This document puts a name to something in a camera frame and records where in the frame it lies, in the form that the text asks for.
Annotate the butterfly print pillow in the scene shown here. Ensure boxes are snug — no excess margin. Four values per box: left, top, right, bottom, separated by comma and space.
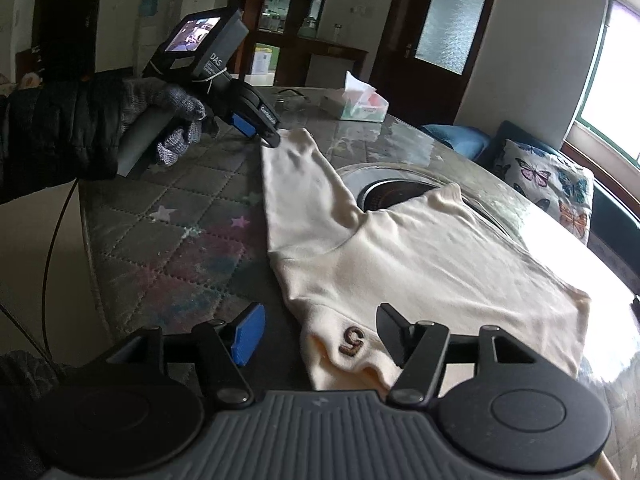
494, 140, 594, 245

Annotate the black cable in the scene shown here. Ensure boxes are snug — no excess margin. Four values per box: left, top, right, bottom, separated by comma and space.
0, 176, 85, 361

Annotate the green framed window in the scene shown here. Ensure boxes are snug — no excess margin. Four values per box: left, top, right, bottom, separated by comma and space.
578, 0, 639, 165

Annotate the quilted star table cover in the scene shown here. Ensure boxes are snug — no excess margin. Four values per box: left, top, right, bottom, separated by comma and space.
80, 89, 639, 479

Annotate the tissue box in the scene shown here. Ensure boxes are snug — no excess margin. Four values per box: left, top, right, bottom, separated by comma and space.
320, 70, 390, 124

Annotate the dark wooden display cabinet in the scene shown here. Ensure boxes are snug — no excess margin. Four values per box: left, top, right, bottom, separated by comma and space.
229, 0, 367, 88

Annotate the dark door frosted glass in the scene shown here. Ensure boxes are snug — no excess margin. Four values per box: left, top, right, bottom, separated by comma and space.
370, 0, 494, 127

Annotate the cream sweatshirt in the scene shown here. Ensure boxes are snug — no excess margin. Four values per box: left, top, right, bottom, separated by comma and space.
262, 129, 590, 393

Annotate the blue sofa bench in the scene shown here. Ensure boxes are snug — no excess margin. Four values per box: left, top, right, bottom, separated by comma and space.
421, 120, 639, 292

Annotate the gray knit gloved left hand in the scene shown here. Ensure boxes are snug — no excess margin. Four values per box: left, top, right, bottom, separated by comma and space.
117, 78, 207, 176

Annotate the black round induction cooktop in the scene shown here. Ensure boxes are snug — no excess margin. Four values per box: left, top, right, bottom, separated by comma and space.
356, 179, 508, 235

